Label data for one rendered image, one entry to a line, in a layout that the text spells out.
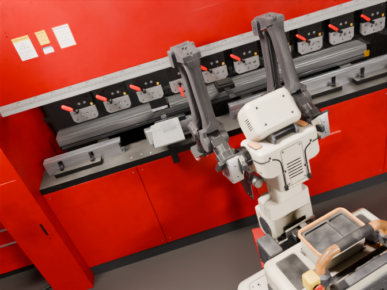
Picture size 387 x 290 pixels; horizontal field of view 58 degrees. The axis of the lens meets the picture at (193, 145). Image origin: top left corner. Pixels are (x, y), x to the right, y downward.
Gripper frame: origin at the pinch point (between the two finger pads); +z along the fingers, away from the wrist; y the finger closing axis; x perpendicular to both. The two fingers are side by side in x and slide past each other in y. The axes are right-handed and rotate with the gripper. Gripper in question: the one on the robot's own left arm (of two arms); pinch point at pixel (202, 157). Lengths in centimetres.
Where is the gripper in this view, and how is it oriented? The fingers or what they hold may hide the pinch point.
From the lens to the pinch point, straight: 180.9
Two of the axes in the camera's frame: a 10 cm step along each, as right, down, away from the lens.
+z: 0.2, 5.2, 8.5
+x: 4.7, 7.5, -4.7
